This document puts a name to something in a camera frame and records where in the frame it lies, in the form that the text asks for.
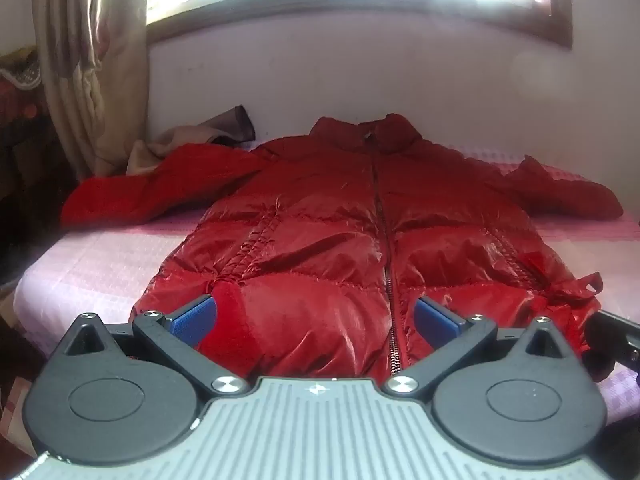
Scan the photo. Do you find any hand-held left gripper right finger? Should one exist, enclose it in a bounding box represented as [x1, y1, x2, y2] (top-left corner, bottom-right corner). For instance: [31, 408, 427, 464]
[384, 295, 584, 396]

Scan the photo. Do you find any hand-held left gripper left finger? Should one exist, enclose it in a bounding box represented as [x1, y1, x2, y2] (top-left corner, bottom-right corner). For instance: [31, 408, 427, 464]
[63, 294, 250, 397]

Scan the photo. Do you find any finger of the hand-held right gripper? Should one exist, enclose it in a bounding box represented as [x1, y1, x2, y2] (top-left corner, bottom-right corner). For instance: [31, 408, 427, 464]
[582, 309, 640, 382]

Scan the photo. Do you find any red down jacket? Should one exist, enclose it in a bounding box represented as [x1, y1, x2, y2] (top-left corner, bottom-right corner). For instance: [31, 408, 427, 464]
[60, 114, 624, 379]

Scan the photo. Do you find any brown cloth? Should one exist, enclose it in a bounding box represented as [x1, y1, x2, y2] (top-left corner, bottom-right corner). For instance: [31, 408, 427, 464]
[197, 105, 257, 145]

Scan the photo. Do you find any dark wooden cabinet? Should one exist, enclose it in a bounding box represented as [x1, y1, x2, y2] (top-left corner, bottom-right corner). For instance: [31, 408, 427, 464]
[0, 110, 76, 281]

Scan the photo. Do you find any beige floral curtain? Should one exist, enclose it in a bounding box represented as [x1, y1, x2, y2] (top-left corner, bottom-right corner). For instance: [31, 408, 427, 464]
[30, 0, 221, 181]

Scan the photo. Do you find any folded patterned quilt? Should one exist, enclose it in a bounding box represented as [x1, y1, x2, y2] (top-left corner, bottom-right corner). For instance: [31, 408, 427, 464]
[0, 47, 48, 122]

